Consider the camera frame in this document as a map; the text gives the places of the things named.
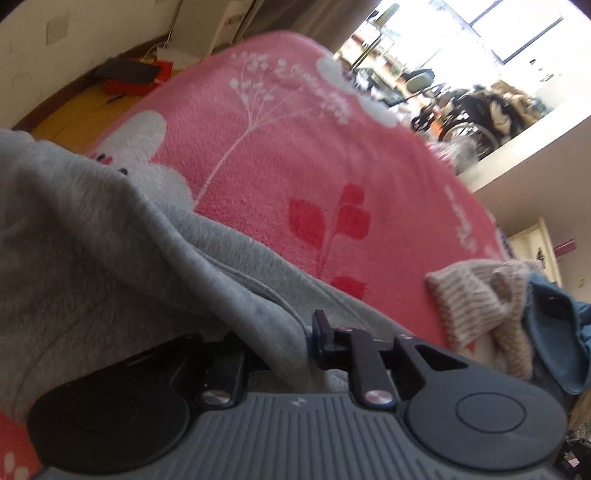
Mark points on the red box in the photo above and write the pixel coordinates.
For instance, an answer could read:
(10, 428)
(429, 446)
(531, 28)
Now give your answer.
(134, 78)

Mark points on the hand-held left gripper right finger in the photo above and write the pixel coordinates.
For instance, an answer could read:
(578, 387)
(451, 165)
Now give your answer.
(318, 334)

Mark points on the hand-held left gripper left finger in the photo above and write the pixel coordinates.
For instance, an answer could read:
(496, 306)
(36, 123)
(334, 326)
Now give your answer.
(228, 369)

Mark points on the blue denim garment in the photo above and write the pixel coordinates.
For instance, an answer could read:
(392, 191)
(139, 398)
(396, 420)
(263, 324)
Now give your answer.
(563, 332)

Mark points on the white wall socket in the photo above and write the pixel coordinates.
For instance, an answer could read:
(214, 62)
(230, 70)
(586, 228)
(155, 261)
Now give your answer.
(57, 31)

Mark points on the beige knit sweater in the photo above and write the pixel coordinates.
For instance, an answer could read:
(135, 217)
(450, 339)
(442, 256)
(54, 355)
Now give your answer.
(471, 300)

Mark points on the grey hoodie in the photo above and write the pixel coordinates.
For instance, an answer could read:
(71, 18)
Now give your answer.
(92, 254)

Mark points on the black wheelchair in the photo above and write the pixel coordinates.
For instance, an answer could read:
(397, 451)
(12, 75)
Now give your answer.
(471, 120)

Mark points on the red floral blanket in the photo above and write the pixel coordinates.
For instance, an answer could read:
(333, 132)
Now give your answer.
(277, 161)

